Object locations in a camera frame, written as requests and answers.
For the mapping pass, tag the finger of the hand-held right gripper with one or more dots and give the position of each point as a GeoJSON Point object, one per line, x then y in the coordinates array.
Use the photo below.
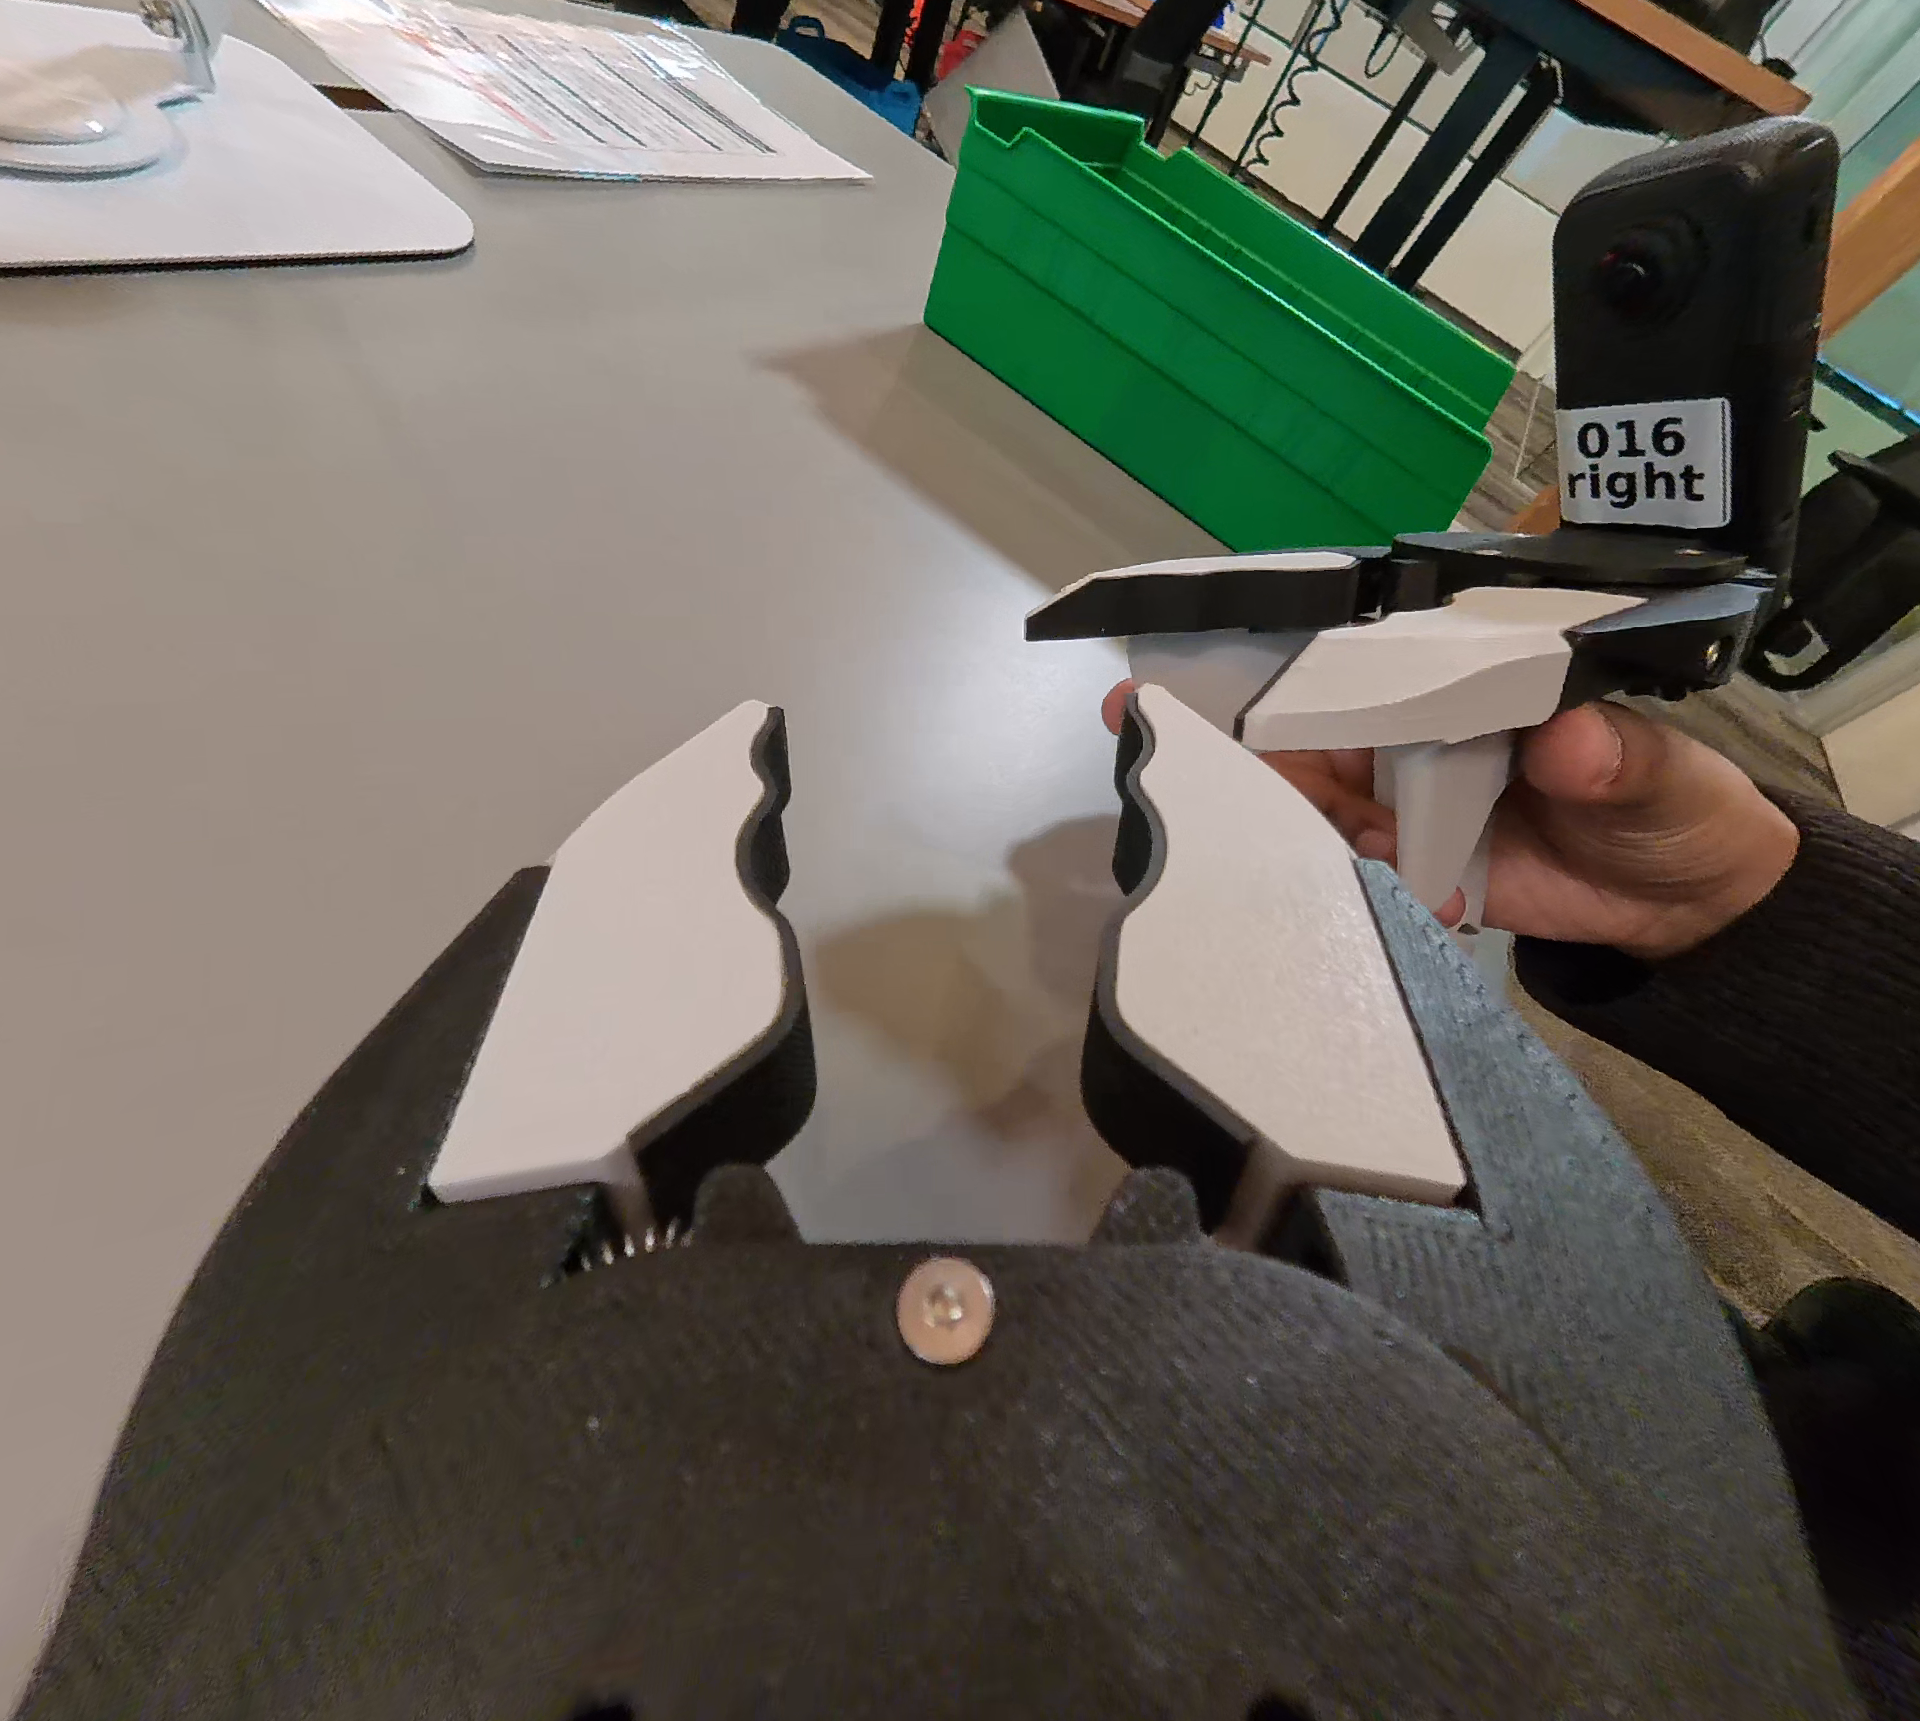
{"type": "Point", "coordinates": [1202, 587]}
{"type": "Point", "coordinates": [1423, 671]}

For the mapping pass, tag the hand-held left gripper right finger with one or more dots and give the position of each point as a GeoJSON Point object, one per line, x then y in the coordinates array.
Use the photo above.
{"type": "Point", "coordinates": [1274, 981]}

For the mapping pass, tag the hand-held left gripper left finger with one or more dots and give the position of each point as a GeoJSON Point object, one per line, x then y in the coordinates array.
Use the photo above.
{"type": "Point", "coordinates": [633, 981]}

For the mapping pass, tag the green plastic bin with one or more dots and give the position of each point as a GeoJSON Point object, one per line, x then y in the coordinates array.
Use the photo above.
{"type": "Point", "coordinates": [1202, 372]}

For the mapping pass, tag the person's right forearm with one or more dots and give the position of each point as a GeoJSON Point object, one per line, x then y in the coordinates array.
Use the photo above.
{"type": "Point", "coordinates": [1802, 1002]}

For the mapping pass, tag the grey desk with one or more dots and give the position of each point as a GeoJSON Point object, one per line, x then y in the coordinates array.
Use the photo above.
{"type": "Point", "coordinates": [452, 478]}

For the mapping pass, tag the person's right hand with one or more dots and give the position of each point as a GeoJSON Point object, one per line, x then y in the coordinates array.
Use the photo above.
{"type": "Point", "coordinates": [1638, 849]}

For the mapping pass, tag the blue bag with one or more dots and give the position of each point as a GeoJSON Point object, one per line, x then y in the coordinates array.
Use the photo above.
{"type": "Point", "coordinates": [854, 79]}

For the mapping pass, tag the laminated paper sheet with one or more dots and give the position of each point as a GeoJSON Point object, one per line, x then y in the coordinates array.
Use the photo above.
{"type": "Point", "coordinates": [572, 91]}

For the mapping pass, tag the white adjustable stand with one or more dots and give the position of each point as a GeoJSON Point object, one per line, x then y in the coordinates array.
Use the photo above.
{"type": "Point", "coordinates": [224, 176]}

